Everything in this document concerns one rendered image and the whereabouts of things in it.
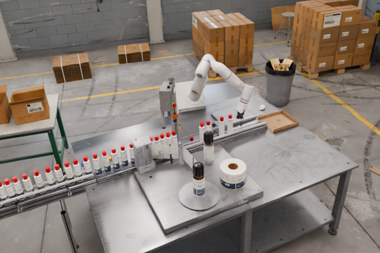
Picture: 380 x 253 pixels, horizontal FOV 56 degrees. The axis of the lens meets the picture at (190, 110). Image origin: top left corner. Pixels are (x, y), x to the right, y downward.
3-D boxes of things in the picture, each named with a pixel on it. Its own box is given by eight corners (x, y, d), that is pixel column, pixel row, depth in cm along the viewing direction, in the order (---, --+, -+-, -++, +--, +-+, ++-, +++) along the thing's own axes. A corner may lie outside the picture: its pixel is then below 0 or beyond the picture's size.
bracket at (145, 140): (135, 148, 280) (135, 147, 279) (132, 140, 288) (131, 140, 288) (152, 143, 284) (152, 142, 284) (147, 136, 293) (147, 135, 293)
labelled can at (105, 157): (106, 174, 294) (101, 153, 284) (104, 170, 298) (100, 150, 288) (112, 172, 296) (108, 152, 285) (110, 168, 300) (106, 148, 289)
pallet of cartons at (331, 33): (311, 80, 621) (320, 14, 563) (286, 62, 692) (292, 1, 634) (370, 69, 647) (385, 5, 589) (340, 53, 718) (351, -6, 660)
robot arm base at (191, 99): (186, 105, 384) (188, 99, 367) (184, 88, 390) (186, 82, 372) (203, 104, 387) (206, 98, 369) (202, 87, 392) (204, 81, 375)
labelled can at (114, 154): (115, 171, 297) (111, 151, 286) (113, 168, 301) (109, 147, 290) (120, 169, 298) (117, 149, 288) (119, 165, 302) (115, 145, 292)
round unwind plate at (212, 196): (189, 216, 251) (189, 215, 250) (172, 189, 275) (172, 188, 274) (227, 201, 262) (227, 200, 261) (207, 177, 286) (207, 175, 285)
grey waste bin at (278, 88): (270, 110, 541) (273, 72, 509) (259, 97, 577) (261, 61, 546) (296, 105, 548) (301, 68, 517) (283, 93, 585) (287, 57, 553)
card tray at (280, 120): (273, 132, 343) (273, 129, 341) (257, 120, 364) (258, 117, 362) (298, 124, 354) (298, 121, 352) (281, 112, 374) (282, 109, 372)
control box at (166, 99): (160, 110, 298) (158, 90, 288) (165, 101, 312) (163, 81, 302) (172, 111, 296) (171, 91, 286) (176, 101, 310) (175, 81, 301)
